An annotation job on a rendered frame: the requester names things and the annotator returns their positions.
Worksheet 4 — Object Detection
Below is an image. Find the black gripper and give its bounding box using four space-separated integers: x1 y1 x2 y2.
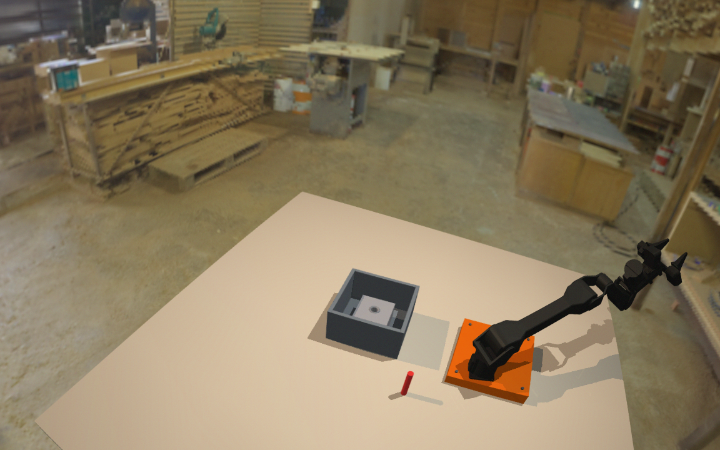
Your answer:
637 238 688 286

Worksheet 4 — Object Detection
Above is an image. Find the red peg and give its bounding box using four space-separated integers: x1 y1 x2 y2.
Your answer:
401 371 414 395

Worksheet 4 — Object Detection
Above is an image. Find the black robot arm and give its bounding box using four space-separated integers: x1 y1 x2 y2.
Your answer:
468 245 663 381

